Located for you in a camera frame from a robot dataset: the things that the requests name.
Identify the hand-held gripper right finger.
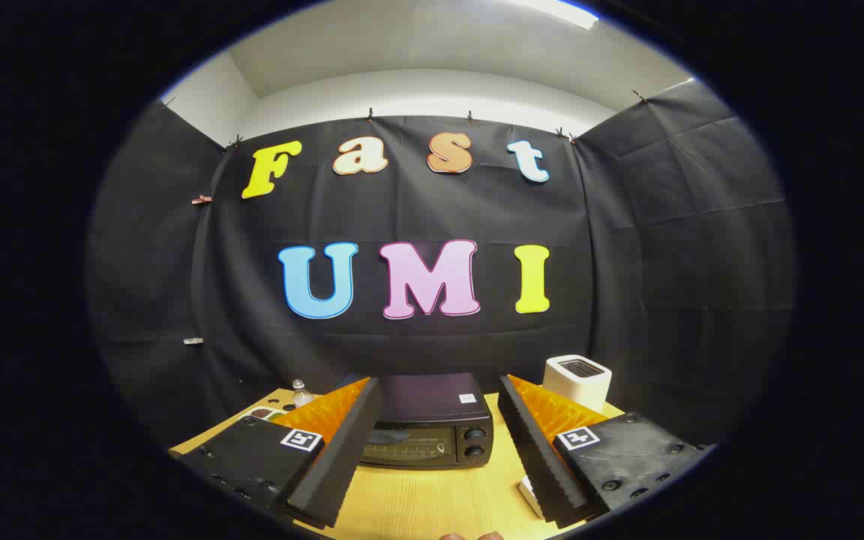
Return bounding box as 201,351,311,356
497,374,718,528

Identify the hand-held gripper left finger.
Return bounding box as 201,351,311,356
169,376,383,530

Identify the black toaster oven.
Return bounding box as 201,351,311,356
361,373,495,470

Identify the white toaster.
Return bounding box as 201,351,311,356
543,355,613,415

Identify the white rectangular plate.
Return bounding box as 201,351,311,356
520,475,545,518

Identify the black backdrop cloth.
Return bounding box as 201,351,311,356
87,79,799,451

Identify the row of black clips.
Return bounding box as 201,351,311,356
160,90,650,151

